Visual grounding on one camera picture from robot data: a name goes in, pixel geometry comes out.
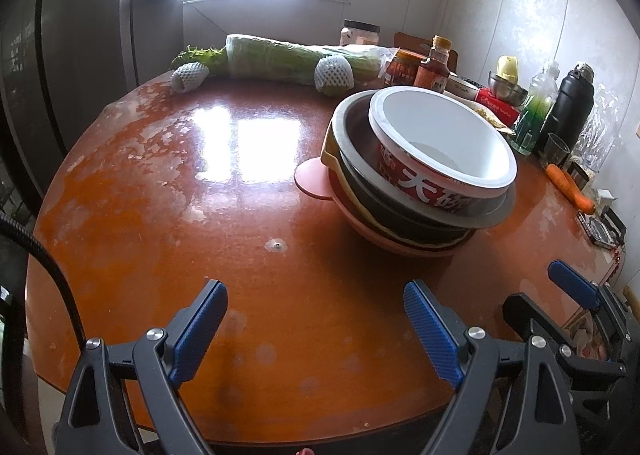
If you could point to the clear jar with dark lid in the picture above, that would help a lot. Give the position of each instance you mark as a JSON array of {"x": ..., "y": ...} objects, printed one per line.
[{"x": 360, "y": 35}]

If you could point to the glass cup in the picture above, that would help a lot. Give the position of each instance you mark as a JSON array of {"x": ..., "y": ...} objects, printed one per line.
[{"x": 555, "y": 150}]

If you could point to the small white box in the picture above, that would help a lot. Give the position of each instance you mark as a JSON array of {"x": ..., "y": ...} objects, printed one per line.
[{"x": 607, "y": 197}]

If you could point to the wrapped napa cabbage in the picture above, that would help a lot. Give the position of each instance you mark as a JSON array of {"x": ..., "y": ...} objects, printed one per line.
[{"x": 280, "y": 57}]

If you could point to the shallow steel pan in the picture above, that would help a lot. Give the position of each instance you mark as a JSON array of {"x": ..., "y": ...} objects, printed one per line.
[{"x": 395, "y": 222}]

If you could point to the black thermos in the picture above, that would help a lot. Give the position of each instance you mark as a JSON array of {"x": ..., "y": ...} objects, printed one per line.
[{"x": 570, "y": 105}]

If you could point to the fruit in foam net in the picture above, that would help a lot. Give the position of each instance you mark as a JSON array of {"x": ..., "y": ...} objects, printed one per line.
[
  {"x": 190, "y": 77},
  {"x": 334, "y": 76}
]

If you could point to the green lettuce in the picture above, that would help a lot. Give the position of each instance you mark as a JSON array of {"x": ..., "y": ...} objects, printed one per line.
[{"x": 200, "y": 55}]

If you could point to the carrot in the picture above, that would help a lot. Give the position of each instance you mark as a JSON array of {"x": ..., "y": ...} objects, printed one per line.
[{"x": 565, "y": 182}]

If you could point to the red box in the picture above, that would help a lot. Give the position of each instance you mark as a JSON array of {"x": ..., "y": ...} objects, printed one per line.
[{"x": 500, "y": 107}]

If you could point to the black tool case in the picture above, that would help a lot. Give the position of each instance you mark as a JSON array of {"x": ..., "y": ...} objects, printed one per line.
[{"x": 600, "y": 232}]

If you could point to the dark refrigerator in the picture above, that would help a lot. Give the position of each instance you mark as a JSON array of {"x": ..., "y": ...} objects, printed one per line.
[{"x": 75, "y": 60}]

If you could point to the orange plastic plate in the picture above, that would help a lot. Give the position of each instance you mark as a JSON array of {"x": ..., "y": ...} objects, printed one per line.
[{"x": 312, "y": 180}]

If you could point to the green liquid plastic bottle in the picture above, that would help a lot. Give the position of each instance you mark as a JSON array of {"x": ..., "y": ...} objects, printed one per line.
[{"x": 532, "y": 120}]

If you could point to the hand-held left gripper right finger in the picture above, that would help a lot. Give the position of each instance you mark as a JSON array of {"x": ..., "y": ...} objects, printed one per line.
[{"x": 432, "y": 335}]

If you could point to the yellow plastic container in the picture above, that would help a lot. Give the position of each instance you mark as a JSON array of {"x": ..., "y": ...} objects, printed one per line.
[{"x": 506, "y": 67}]

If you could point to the small steel cup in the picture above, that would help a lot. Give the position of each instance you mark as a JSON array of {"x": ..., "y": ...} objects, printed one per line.
[{"x": 582, "y": 177}]

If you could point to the wooden cutting board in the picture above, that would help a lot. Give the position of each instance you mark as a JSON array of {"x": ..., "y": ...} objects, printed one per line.
[{"x": 407, "y": 41}]

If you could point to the pink patterned cloth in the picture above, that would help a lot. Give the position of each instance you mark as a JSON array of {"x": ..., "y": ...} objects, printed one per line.
[{"x": 587, "y": 335}]

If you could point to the clear plastic bag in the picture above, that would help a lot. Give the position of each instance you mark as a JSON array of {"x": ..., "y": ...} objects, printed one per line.
[{"x": 605, "y": 135}]

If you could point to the red sauce jar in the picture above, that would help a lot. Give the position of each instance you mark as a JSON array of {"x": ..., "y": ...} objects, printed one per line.
[{"x": 402, "y": 70}]

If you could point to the white paper bowl red print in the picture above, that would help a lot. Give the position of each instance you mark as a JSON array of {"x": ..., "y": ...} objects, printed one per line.
[
  {"x": 440, "y": 125},
  {"x": 430, "y": 190}
]

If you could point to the small steel bowl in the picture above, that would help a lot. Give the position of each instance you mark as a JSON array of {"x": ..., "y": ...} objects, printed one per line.
[{"x": 507, "y": 92}]

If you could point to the white dish of food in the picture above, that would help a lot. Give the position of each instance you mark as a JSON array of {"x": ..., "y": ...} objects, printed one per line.
[{"x": 482, "y": 114}]

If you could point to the white ceramic bowl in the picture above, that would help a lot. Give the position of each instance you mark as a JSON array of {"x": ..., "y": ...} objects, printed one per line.
[{"x": 462, "y": 85}]

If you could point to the brown sauce bottle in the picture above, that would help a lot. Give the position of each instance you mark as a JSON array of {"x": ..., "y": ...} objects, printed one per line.
[{"x": 432, "y": 75}]

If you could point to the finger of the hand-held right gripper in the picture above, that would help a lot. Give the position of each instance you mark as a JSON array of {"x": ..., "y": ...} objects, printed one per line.
[
  {"x": 517, "y": 315},
  {"x": 575, "y": 285}
]

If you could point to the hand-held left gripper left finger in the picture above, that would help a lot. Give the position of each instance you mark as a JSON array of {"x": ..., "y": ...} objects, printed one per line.
[{"x": 197, "y": 330}]

